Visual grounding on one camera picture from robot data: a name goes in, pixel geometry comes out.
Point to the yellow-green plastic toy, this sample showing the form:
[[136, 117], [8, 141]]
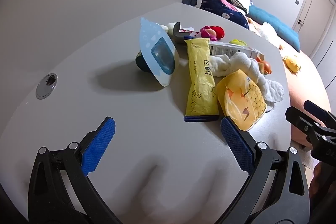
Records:
[[237, 42]]

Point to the white carton box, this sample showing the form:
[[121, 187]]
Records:
[[231, 49]]

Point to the white wardrobe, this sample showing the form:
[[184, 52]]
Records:
[[328, 56]]

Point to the teal long pillow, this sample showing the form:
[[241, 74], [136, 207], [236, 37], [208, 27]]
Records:
[[273, 22]]

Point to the orange plastic item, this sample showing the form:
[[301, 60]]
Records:
[[265, 66]]

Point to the bed with pink sheet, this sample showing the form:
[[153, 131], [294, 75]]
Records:
[[302, 79]]

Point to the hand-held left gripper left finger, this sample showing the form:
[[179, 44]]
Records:
[[101, 142]]

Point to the beige door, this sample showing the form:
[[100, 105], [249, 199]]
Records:
[[312, 8]]

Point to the white cloth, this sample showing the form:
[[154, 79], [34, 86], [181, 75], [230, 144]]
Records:
[[239, 61]]

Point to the light blue blister pack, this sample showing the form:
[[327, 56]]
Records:
[[157, 53]]

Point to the pink doll toy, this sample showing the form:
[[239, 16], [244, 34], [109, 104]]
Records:
[[207, 31]]

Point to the pink cloth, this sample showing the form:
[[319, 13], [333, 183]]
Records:
[[228, 5]]

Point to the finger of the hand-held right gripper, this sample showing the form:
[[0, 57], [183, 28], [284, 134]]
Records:
[[299, 117], [321, 115]]

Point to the yellow corn snack packet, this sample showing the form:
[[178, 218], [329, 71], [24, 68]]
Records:
[[241, 100]]

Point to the navy patterned blanket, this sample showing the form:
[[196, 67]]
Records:
[[218, 8]]

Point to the person's right forearm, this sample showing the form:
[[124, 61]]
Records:
[[319, 176]]

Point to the yellow chick plush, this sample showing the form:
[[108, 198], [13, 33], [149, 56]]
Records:
[[291, 62]]

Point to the dark green round object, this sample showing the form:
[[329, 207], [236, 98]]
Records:
[[141, 64]]

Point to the red toy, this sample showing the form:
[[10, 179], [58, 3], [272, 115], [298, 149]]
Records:
[[220, 31]]

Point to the white goose plush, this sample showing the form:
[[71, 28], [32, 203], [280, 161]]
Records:
[[270, 32]]

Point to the small white toy figure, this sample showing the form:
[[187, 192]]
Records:
[[169, 27]]

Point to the long yellow snack packet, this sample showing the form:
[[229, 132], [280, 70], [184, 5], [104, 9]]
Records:
[[200, 82]]

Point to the grey curved plastic piece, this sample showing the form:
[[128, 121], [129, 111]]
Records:
[[177, 34]]

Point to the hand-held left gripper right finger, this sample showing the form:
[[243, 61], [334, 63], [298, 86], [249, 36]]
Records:
[[235, 142]]

